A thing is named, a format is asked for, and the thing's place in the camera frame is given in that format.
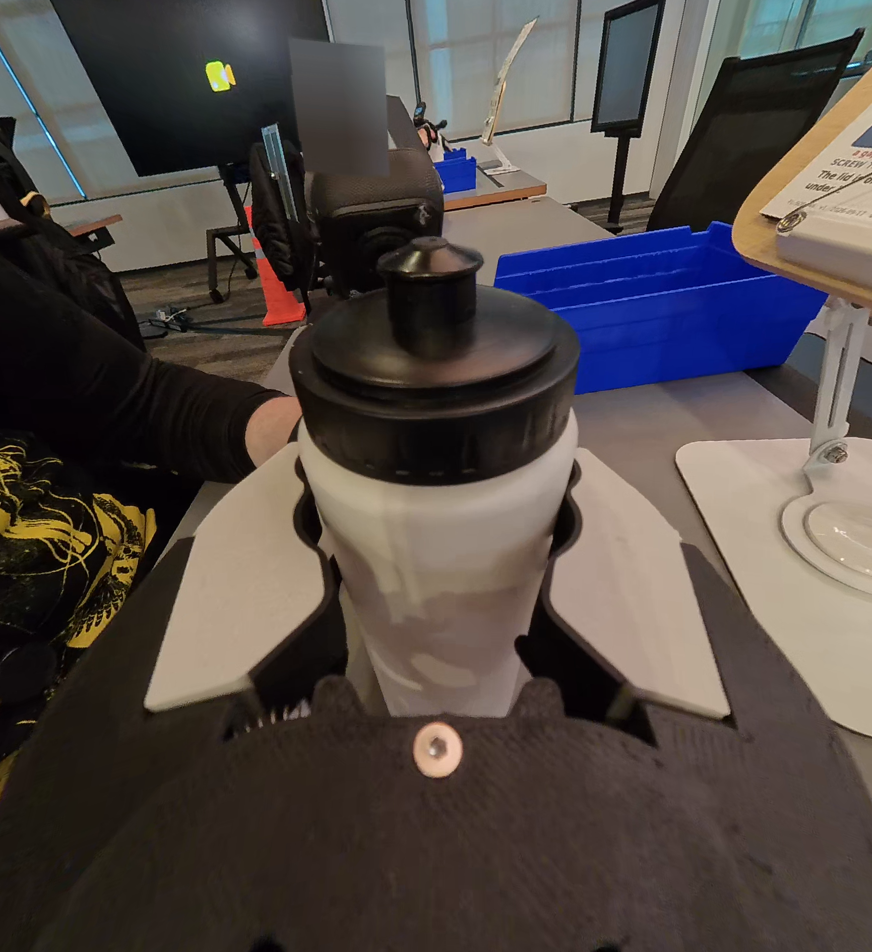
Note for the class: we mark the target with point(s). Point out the wooden top desk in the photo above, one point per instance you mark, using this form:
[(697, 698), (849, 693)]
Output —
[(496, 189)]

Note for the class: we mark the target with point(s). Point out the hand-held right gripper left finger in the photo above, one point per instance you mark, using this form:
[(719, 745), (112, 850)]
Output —
[(243, 595)]

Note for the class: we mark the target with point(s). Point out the black office chair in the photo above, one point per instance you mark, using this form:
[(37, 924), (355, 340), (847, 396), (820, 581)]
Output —
[(749, 142), (276, 208)]

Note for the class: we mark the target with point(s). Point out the wooden display board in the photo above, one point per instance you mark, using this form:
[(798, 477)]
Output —
[(756, 223)]

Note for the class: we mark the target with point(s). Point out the person's left hand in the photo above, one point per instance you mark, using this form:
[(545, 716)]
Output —
[(273, 429)]

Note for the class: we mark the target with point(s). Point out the small blue plastic bin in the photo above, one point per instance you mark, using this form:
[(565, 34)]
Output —
[(457, 173)]

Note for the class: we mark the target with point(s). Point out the black standing monitor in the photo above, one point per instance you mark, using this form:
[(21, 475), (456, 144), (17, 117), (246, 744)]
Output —
[(627, 67)]

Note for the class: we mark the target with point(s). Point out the printed paper sheet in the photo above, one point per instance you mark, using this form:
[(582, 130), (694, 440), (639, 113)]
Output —
[(853, 194)]

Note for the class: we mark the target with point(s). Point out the black bottle lid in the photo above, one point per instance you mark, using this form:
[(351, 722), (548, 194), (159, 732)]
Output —
[(436, 372)]

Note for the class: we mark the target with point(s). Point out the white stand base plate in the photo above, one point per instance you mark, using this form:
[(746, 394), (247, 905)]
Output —
[(749, 595)]

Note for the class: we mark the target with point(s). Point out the white bottle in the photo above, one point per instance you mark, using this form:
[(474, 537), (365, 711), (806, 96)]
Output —
[(436, 580)]

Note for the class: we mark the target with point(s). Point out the white stand post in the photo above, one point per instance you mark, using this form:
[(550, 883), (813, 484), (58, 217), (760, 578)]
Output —
[(838, 372)]

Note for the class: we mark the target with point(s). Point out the orange traffic cone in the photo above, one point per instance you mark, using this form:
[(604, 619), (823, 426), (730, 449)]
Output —
[(276, 283)]

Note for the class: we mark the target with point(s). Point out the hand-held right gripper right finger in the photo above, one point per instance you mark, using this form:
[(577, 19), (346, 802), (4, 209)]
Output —
[(637, 603)]

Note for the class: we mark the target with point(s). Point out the black yellow printed shirt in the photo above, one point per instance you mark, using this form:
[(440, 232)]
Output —
[(34, 551)]

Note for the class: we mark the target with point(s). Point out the black wall screen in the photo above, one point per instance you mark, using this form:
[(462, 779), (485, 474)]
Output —
[(139, 82)]

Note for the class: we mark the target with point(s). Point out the person's left forearm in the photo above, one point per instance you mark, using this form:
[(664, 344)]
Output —
[(109, 372)]

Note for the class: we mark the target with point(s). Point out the clear round stand foot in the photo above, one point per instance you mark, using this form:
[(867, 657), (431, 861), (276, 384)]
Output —
[(860, 543)]

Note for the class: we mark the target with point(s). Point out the white standing panel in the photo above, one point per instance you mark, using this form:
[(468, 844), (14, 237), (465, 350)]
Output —
[(508, 75)]

